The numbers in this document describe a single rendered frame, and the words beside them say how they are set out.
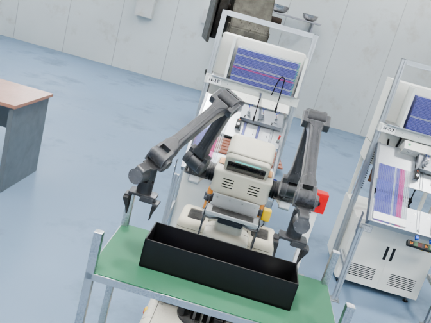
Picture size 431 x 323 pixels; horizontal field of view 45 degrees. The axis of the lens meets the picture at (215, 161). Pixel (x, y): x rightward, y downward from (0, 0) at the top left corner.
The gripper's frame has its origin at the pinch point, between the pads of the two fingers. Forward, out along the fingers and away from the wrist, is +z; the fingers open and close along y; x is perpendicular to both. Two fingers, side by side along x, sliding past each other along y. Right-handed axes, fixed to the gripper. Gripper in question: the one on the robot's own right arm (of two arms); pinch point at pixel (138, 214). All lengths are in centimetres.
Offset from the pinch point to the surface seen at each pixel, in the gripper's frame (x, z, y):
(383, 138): 258, -20, 143
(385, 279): 227, 87, 178
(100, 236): -21.8, 2.4, -7.0
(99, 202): 252, 106, -75
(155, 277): -12.3, 15.9, 13.5
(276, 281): -9, 5, 55
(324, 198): 207, 30, 104
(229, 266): -8.6, 5.5, 37.7
